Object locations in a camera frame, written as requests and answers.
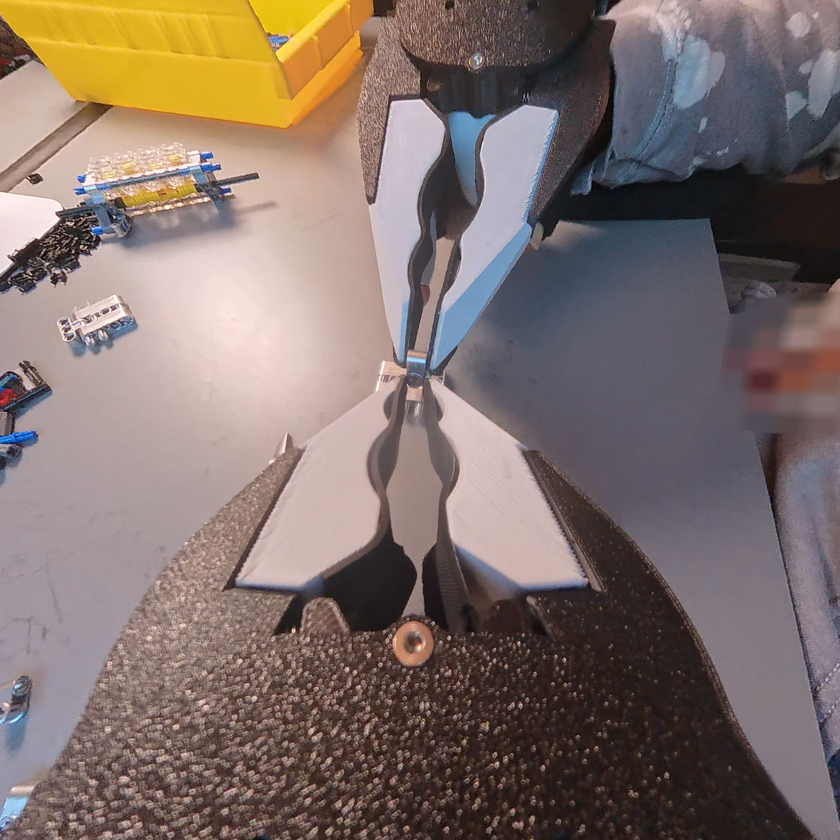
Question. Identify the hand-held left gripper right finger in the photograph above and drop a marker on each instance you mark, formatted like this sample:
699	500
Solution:
505	512

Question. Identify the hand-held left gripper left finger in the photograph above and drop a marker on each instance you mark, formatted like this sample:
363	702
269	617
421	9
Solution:
322	512

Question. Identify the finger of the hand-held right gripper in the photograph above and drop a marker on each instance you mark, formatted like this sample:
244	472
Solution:
505	210
398	210

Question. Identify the small grey beam assembly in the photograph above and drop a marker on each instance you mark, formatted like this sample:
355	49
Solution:
96	320
415	372

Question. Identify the small grey connector piece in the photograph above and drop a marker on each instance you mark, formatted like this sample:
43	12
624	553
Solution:
13	700
13	801

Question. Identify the person's right forearm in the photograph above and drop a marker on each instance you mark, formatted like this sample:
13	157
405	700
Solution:
722	79

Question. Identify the grey desk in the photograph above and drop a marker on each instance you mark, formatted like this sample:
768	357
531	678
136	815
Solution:
630	394

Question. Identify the clear yellow gear assembly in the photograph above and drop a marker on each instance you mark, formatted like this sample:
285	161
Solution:
151	184

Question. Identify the empty yellow bin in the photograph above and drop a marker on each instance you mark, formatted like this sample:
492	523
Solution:
171	59

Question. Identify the pile of small coloured pieces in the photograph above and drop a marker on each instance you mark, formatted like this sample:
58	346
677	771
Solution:
20	407

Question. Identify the pile of black pins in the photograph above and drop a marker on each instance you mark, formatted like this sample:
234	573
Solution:
53	250

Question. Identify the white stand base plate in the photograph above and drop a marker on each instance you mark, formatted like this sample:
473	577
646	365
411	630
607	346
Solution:
26	223

